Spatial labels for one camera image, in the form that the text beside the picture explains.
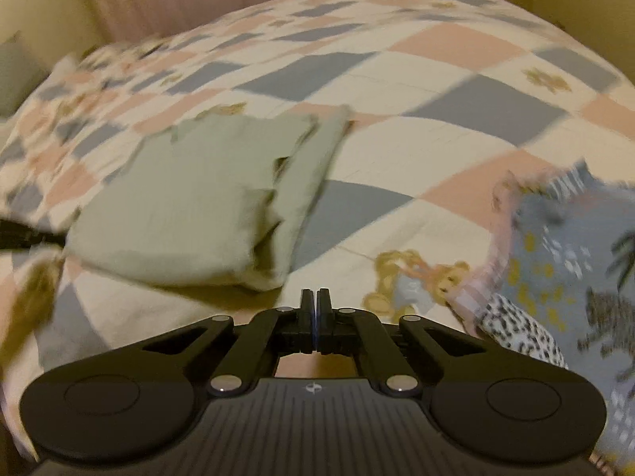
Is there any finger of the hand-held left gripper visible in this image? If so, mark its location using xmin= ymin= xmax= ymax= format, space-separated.
xmin=0 ymin=218 xmax=65 ymax=250

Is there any sage green garment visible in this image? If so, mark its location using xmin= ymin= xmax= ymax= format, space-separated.
xmin=63 ymin=106 xmax=352 ymax=292

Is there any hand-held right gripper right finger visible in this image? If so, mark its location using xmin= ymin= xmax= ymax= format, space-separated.
xmin=316 ymin=288 xmax=500 ymax=397

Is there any black spotted white cloth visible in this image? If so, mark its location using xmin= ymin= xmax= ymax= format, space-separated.
xmin=475 ymin=294 xmax=569 ymax=370

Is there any checkered patchwork bedspread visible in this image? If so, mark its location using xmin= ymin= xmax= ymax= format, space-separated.
xmin=0 ymin=0 xmax=635 ymax=457

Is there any blue animal print cloth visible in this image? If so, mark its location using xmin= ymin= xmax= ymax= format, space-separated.
xmin=489 ymin=159 xmax=635 ymax=474

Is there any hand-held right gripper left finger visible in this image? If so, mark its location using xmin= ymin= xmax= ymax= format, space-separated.
xmin=140 ymin=288 xmax=317 ymax=396

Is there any grey green pillow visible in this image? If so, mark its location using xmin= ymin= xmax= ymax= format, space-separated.
xmin=0 ymin=32 xmax=50 ymax=119

